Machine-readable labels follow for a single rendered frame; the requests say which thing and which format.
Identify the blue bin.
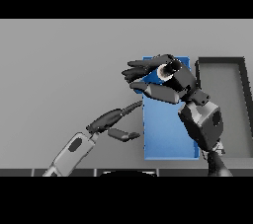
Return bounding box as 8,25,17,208
141,55,201,162

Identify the dark grey bin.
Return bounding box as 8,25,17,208
195,56,253,160

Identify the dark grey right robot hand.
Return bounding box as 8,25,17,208
121,53,211,107

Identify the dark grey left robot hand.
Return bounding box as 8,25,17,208
85,100,144,143

